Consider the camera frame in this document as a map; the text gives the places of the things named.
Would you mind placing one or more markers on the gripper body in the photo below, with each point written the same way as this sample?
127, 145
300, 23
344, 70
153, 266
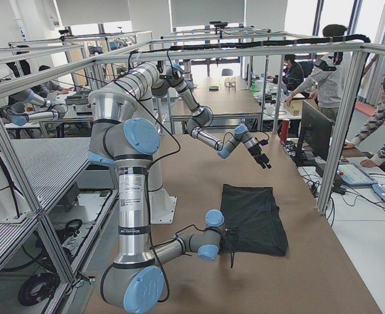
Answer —
255, 151
227, 241

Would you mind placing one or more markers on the black t-shirt with logo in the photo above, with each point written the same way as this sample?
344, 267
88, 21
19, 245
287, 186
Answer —
255, 212

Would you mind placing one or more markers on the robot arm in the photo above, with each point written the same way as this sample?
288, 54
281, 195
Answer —
157, 78
120, 138

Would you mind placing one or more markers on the standing person grey hoodie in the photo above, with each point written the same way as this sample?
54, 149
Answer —
328, 75

